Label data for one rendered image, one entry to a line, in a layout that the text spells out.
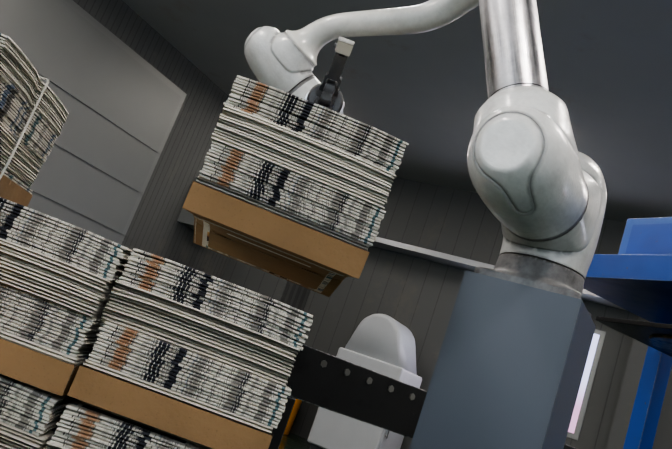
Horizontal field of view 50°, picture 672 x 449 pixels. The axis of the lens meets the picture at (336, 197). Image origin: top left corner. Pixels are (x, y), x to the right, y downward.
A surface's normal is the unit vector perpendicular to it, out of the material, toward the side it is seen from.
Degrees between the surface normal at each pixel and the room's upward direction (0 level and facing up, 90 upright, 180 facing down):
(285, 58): 104
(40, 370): 91
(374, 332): 90
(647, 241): 90
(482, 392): 90
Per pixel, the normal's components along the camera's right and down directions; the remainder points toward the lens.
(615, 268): -0.83, -0.40
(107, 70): 0.85, 0.18
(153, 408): 0.12, -0.19
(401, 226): -0.41, -0.36
